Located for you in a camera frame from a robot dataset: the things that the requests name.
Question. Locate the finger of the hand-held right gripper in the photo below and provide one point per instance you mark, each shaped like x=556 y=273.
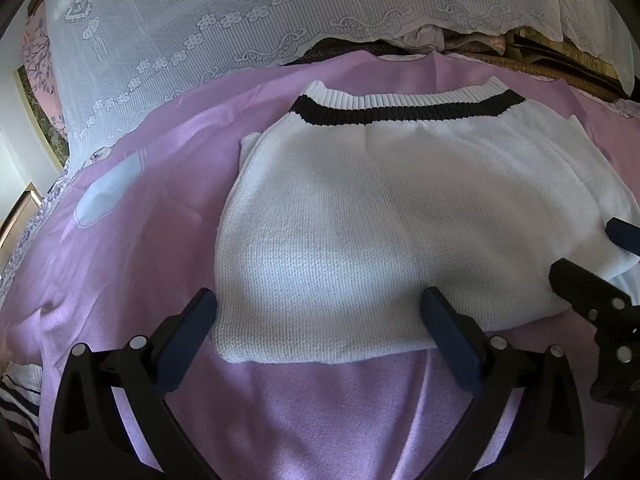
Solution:
x=625 y=237
x=585 y=290

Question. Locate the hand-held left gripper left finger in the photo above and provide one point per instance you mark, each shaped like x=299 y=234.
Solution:
x=185 y=345

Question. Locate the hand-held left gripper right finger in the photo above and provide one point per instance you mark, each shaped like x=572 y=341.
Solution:
x=450 y=345

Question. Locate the white knit sweater black stripes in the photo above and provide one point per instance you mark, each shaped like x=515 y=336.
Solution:
x=375 y=210

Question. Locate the pink blanket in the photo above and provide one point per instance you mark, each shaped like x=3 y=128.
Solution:
x=150 y=235

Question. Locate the black white striped cloth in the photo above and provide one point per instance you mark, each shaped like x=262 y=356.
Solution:
x=20 y=410

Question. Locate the purple floral bed sheet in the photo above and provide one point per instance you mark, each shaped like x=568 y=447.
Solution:
x=30 y=257

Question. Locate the woven straw mat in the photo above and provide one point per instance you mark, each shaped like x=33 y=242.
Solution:
x=530 y=65

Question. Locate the wooden furniture edge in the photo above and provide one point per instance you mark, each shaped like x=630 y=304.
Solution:
x=22 y=207

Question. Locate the pink striped cloth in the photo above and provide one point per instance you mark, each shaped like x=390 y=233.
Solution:
x=482 y=41

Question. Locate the pale grey folded cloth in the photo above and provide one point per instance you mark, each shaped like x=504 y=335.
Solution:
x=422 y=39

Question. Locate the dark cloth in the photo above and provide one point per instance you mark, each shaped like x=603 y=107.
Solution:
x=340 y=47

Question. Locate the pink blossom print cloth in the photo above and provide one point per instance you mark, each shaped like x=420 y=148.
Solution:
x=37 y=50

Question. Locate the white lace cloth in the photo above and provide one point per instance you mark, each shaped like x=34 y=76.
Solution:
x=200 y=0

